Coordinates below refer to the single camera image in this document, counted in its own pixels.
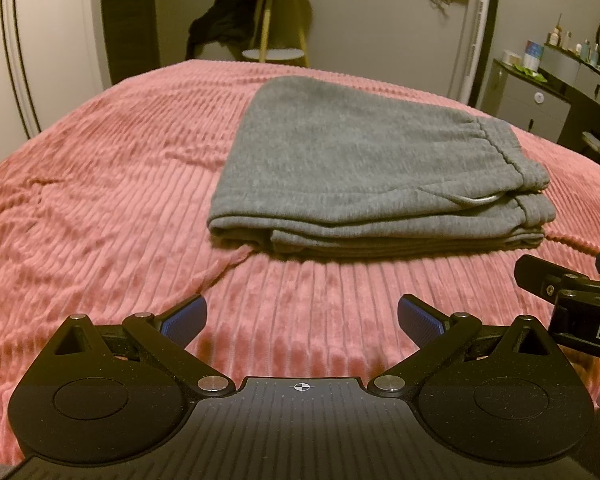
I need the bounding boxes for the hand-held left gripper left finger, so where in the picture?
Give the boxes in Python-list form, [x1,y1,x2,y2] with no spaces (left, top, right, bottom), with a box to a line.
[44,295,237,397]

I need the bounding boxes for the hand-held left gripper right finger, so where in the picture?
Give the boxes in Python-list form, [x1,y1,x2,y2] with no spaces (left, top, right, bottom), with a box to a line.
[369,294,557,397]

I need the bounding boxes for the grey sweat pants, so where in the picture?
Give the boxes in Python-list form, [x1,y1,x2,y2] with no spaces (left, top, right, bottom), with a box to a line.
[207,76,557,259]

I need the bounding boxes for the pink ribbed blanket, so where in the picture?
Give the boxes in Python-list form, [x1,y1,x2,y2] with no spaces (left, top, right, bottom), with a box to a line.
[0,58,600,468]

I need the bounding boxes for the dark dresser with grey drawers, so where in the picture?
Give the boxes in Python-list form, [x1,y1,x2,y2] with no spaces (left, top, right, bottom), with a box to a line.
[481,42,600,161]

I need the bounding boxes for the green cloth item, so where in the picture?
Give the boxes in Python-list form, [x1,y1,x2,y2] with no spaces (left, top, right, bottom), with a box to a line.
[512,64,549,84]

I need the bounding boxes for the blue and white container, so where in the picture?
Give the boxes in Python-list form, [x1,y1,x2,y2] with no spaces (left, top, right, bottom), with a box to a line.
[522,40,545,74]

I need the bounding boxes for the white tower appliance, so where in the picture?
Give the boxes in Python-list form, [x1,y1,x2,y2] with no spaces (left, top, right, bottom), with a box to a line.
[445,0,501,109]

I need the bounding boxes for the black garment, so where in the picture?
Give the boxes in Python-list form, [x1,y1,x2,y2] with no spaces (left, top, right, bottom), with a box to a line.
[188,0,262,59]

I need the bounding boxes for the dark wooden door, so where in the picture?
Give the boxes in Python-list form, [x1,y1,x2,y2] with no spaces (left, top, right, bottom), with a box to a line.
[99,0,162,83]

